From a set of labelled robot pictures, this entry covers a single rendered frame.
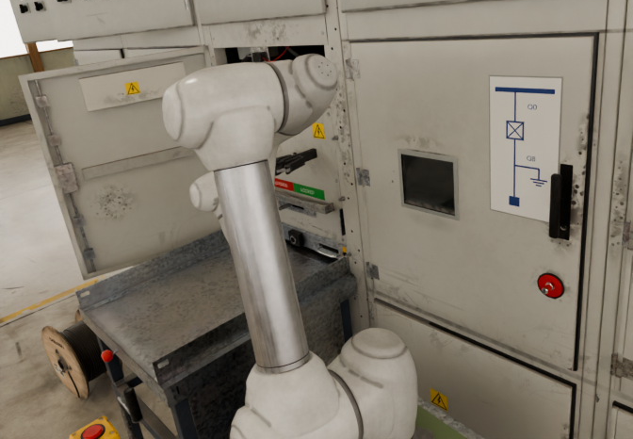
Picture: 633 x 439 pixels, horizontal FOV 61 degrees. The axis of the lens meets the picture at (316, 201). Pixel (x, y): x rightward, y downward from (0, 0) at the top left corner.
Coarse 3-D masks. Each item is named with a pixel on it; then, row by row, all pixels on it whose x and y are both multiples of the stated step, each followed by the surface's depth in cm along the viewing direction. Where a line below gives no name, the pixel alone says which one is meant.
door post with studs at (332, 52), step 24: (336, 24) 142; (336, 48) 145; (336, 72) 148; (336, 96) 151; (336, 120) 155; (336, 144) 158; (360, 240) 165; (360, 264) 168; (360, 288) 173; (360, 312) 177
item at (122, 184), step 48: (192, 48) 190; (48, 96) 177; (96, 96) 181; (144, 96) 187; (48, 144) 181; (96, 144) 187; (144, 144) 195; (96, 192) 192; (144, 192) 199; (96, 240) 196; (144, 240) 204; (192, 240) 213
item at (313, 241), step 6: (282, 222) 201; (288, 228) 197; (294, 228) 195; (306, 234) 190; (312, 234) 188; (306, 240) 191; (312, 240) 189; (318, 240) 186; (324, 240) 183; (330, 240) 181; (306, 246) 192; (312, 246) 190; (318, 246) 187; (324, 246) 184; (330, 246) 182; (336, 246) 179; (342, 246) 177; (330, 252) 183; (336, 252) 180; (336, 258) 181
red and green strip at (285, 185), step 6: (276, 180) 195; (282, 180) 192; (276, 186) 196; (282, 186) 193; (288, 186) 190; (294, 186) 188; (300, 186) 185; (300, 192) 186; (306, 192) 184; (312, 192) 181; (318, 192) 179; (318, 198) 180; (324, 198) 177
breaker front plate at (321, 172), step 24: (288, 144) 182; (312, 144) 173; (312, 168) 177; (336, 168) 168; (288, 192) 192; (336, 192) 172; (288, 216) 197; (312, 216) 185; (336, 216) 176; (336, 240) 180
